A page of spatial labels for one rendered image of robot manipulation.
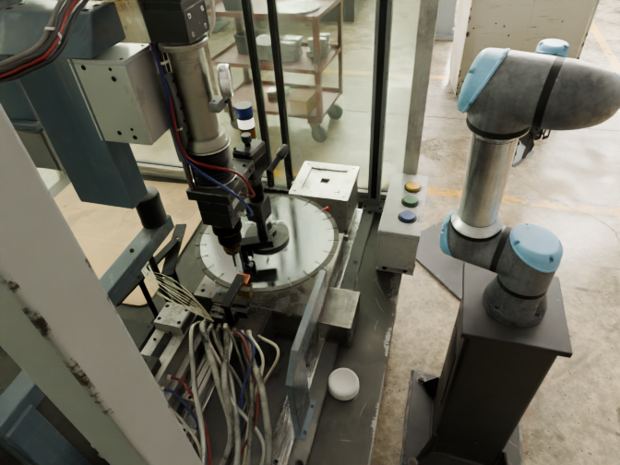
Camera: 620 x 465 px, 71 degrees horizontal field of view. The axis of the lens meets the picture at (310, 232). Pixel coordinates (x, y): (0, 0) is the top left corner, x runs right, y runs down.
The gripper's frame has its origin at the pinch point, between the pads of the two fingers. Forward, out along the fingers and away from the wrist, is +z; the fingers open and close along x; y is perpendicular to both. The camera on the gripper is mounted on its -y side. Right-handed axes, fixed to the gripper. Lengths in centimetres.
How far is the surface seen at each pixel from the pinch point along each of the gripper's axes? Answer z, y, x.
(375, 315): 16, -59, -21
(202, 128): -44, -90, -17
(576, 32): 41, 220, 160
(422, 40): -37.6, -28.4, 13.5
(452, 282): 89, 16, 27
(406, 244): 5.0, -44.7, -11.7
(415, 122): -15.0, -27.7, 13.1
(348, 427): 16, -79, -44
